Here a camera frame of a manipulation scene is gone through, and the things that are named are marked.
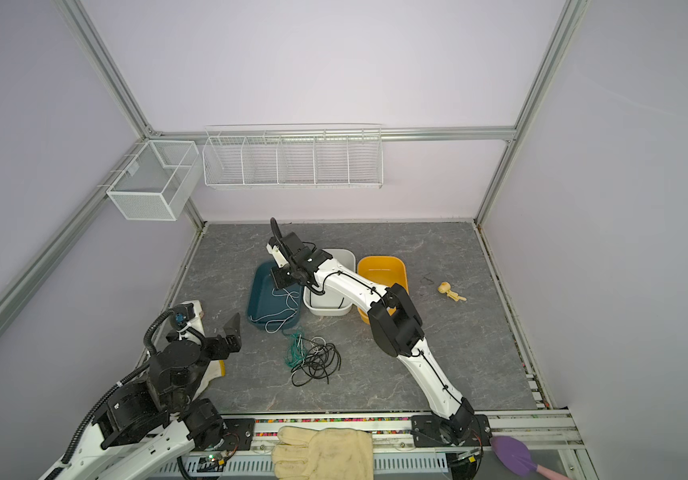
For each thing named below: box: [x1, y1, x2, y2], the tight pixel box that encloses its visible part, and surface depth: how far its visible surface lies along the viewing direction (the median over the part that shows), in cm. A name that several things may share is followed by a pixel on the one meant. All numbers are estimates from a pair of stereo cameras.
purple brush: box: [490, 435, 570, 480], surface depth 72 cm
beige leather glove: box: [272, 426, 374, 480], surface depth 72 cm
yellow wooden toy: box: [438, 281, 467, 302], surface depth 101 cm
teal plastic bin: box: [247, 261, 303, 331], surface depth 98 cm
